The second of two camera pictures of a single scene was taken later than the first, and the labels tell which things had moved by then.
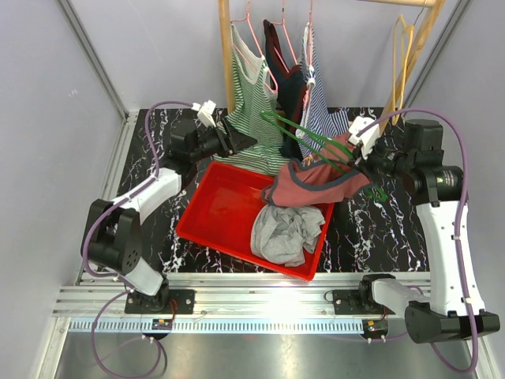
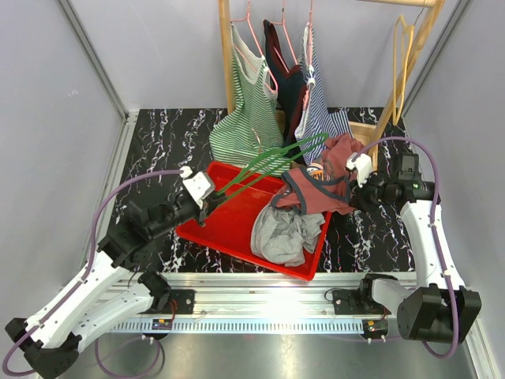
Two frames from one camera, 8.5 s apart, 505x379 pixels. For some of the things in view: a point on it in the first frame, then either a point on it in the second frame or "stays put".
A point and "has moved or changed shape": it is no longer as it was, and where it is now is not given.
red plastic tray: [222, 212] stays put
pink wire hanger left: [248, 17] stays put
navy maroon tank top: [290, 88] stays put
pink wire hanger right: [310, 24] stays put
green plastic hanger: [372, 190] to [272, 163]
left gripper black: [236, 140] to [208, 206]
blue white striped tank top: [319, 123] stays put
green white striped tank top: [256, 112] stays put
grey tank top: [282, 235] stays put
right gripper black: [365, 165] to [359, 200]
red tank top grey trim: [334, 176] has moved or changed shape
